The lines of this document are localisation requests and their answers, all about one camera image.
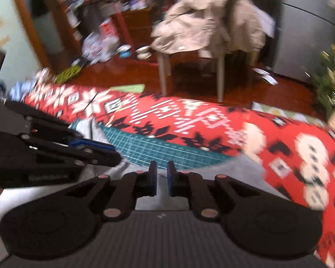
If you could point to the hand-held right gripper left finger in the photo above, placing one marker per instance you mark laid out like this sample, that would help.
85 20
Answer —
153 177

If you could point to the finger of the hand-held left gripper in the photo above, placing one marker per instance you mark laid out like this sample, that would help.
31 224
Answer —
92 144
100 157

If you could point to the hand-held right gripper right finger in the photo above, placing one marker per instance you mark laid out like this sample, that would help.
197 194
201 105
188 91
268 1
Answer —
170 178

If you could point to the grey shirt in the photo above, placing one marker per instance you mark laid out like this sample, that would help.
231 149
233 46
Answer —
248 173

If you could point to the pile of dark clothes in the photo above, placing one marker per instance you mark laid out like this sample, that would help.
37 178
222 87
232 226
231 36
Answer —
16 92

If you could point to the green cutting mat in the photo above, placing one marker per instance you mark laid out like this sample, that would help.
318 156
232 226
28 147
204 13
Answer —
156 150

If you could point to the green paper sheet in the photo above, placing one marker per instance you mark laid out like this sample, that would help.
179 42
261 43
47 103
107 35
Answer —
68 74

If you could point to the white printed plastic bag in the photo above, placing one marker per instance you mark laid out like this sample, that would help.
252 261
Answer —
100 48

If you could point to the blue white bowl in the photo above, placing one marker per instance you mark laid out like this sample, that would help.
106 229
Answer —
124 51

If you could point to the wooden chair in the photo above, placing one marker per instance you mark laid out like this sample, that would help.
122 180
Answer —
164 72

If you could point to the red white carton box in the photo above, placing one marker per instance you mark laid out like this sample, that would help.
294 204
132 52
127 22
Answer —
108 27

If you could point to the red patterned blanket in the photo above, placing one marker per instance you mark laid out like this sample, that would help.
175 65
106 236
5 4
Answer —
282 134

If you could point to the pale door panel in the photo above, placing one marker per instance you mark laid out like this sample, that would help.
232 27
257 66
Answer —
5 33

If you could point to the wooden drawer cabinet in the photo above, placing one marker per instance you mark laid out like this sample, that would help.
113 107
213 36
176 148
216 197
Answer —
142 28

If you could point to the zigzag floor mat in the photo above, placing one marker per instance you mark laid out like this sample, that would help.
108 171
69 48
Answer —
290 114

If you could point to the white floor papers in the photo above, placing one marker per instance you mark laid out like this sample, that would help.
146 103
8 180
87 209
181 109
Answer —
266 76

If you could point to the beige jacket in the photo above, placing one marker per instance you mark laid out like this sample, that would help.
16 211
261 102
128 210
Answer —
206 19

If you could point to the white paper sheet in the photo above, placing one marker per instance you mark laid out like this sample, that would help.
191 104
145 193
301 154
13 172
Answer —
265 22

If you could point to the small Christmas tree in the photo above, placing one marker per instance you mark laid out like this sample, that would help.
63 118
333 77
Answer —
332 75

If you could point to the grey refrigerator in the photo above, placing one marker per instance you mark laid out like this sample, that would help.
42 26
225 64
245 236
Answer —
304 33

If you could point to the wooden door frame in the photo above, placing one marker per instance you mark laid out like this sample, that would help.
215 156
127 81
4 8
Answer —
30 25

